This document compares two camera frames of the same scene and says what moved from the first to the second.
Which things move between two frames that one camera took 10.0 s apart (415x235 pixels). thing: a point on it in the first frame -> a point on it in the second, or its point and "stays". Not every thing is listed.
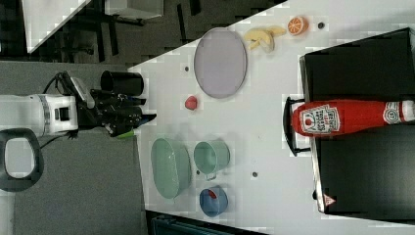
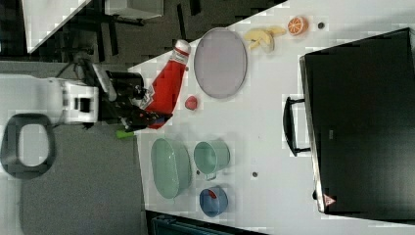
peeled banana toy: (264, 37) stays
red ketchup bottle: (334, 117) -> (163, 94)
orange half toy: (298, 25) stays
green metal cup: (211, 156) stays
